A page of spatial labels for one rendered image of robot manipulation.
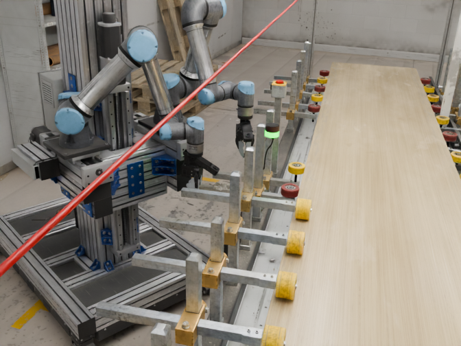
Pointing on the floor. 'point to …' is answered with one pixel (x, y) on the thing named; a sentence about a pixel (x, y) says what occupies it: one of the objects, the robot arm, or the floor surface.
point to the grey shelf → (25, 61)
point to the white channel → (452, 73)
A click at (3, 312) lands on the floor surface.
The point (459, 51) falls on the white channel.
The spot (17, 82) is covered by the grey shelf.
